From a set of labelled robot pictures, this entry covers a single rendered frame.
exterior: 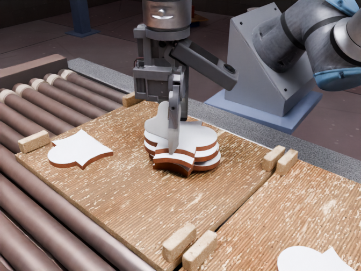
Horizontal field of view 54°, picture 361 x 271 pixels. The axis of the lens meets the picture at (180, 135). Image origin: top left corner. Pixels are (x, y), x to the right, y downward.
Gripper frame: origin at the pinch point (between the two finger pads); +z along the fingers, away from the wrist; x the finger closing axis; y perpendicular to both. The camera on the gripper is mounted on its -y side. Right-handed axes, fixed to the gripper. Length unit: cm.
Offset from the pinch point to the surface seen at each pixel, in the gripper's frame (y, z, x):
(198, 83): 27, 99, -252
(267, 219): -16.0, 5.3, 13.6
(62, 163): 21.1, 4.3, 6.7
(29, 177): 27.4, 7.0, 8.3
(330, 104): -88, 99, -228
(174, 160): -0.1, 1.3, 6.3
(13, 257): 20.3, 7.7, 25.3
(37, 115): 38.8, 7.4, -15.1
